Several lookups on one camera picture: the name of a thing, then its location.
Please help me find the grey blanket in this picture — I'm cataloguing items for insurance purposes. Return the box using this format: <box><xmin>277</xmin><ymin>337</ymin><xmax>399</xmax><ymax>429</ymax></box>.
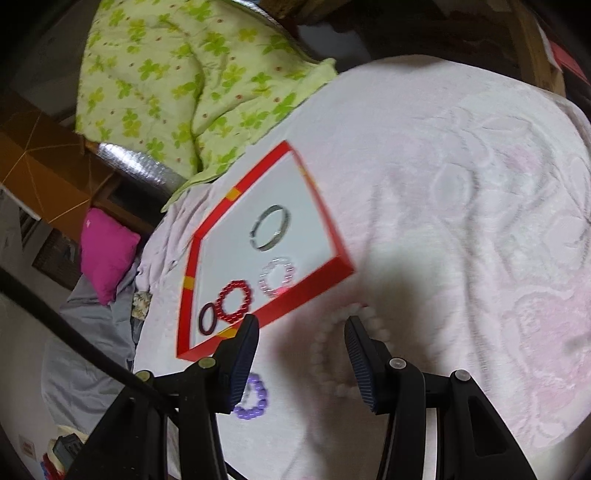
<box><xmin>41</xmin><ymin>272</ymin><xmax>144</xmax><ymax>435</ymax></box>

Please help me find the pale pink blanket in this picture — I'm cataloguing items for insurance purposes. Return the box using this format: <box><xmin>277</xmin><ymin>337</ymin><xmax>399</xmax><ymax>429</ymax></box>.
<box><xmin>131</xmin><ymin>54</ymin><xmax>591</xmax><ymax>480</ymax></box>

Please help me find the orange wooden board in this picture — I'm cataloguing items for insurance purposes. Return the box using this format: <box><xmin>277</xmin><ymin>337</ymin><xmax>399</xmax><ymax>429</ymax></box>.
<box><xmin>0</xmin><ymin>92</ymin><xmax>121</xmax><ymax>227</ymax></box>

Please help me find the woven rattan panel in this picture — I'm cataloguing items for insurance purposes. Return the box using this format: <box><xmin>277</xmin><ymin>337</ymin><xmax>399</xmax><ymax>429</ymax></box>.
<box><xmin>30</xmin><ymin>226</ymin><xmax>84</xmax><ymax>289</ymax></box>

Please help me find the dark maroon bangle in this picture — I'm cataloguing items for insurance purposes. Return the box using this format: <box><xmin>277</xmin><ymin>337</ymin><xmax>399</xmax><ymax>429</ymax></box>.
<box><xmin>198</xmin><ymin>302</ymin><xmax>225</xmax><ymax>335</ymax></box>

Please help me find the small patterned cushion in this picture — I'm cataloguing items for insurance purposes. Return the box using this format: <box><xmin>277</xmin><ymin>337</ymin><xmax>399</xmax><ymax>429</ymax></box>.
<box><xmin>131</xmin><ymin>291</ymin><xmax>153</xmax><ymax>320</ymax></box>

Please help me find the red cardboard box tray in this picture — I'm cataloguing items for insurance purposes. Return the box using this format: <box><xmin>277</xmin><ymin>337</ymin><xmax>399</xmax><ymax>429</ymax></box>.
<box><xmin>176</xmin><ymin>141</ymin><xmax>355</xmax><ymax>361</ymax></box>

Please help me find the silver foil insulation sheet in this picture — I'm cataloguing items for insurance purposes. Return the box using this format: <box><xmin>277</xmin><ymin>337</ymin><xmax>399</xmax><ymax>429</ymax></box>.
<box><xmin>85</xmin><ymin>141</ymin><xmax>195</xmax><ymax>195</ymax></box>

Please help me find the green floral quilt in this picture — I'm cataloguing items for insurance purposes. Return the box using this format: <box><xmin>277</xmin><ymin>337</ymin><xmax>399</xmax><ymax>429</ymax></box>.
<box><xmin>74</xmin><ymin>0</ymin><xmax>338</xmax><ymax>213</ymax></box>

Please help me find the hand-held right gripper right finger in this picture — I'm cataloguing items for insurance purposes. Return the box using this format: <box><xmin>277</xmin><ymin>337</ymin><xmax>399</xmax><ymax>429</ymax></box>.
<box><xmin>344</xmin><ymin>315</ymin><xmax>539</xmax><ymax>480</ymax></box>

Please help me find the black cable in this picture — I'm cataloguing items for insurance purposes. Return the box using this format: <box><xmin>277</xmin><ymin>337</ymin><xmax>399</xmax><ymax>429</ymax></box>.
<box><xmin>0</xmin><ymin>268</ymin><xmax>185</xmax><ymax>418</ymax></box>

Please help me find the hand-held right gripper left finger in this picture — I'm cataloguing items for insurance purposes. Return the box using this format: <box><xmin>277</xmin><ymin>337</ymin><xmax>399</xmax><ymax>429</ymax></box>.
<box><xmin>65</xmin><ymin>314</ymin><xmax>260</xmax><ymax>480</ymax></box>

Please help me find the wooden shelf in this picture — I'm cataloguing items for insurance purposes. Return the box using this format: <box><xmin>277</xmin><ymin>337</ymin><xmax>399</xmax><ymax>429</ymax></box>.
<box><xmin>508</xmin><ymin>0</ymin><xmax>566</xmax><ymax>97</ymax></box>

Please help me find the purple bead bracelet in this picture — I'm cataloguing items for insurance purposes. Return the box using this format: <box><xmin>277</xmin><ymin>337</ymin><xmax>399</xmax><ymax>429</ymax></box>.
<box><xmin>233</xmin><ymin>373</ymin><xmax>269</xmax><ymax>421</ymax></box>

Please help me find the magenta pillow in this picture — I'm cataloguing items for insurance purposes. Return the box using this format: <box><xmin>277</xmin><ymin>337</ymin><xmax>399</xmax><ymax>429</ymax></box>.
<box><xmin>79</xmin><ymin>208</ymin><xmax>141</xmax><ymax>305</ymax></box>

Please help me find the silver open bangle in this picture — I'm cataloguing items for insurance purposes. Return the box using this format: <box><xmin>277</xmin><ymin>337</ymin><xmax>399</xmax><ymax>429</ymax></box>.
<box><xmin>249</xmin><ymin>204</ymin><xmax>293</xmax><ymax>252</ymax></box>

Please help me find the red bead bracelet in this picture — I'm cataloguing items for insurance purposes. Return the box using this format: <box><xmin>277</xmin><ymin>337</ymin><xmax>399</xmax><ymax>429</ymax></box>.
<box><xmin>217</xmin><ymin>280</ymin><xmax>254</xmax><ymax>324</ymax></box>

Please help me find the pink white bead bracelet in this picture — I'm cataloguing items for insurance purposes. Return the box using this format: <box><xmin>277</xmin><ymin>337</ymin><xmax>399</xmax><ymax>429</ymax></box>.
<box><xmin>259</xmin><ymin>257</ymin><xmax>296</xmax><ymax>297</ymax></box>

